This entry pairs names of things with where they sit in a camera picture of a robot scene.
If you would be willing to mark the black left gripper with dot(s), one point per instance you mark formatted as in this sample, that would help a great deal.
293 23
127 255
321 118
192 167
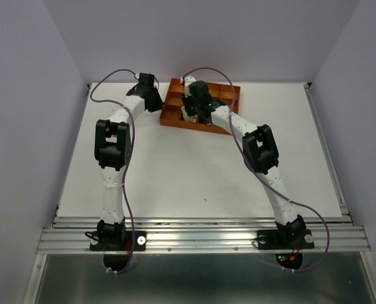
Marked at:
159 104

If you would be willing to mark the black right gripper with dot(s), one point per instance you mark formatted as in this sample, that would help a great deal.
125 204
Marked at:
184 101

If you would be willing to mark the peach underwear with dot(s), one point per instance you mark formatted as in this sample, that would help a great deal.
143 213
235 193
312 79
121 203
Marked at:
187 118

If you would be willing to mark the orange compartment tray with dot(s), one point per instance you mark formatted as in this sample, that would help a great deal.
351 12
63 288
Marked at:
171 114

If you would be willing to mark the dark grey underwear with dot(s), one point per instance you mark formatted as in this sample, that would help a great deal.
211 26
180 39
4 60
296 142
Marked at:
206 120

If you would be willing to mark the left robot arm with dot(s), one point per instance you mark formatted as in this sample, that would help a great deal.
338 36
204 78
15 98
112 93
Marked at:
113 147

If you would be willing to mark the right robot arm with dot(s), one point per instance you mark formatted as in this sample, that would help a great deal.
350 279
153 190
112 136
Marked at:
259 151

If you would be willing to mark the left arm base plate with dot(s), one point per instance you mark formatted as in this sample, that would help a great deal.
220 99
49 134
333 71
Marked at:
101 244

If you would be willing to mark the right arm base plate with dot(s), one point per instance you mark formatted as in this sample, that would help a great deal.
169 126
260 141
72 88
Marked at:
279 240

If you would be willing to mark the aluminium front rail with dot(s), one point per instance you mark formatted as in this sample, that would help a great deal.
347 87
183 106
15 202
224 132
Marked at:
201 235

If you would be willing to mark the aluminium rail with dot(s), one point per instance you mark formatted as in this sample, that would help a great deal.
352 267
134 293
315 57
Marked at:
201 235
328 157

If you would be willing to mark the aluminium right side rail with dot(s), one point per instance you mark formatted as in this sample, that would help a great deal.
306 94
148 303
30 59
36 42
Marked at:
328 157

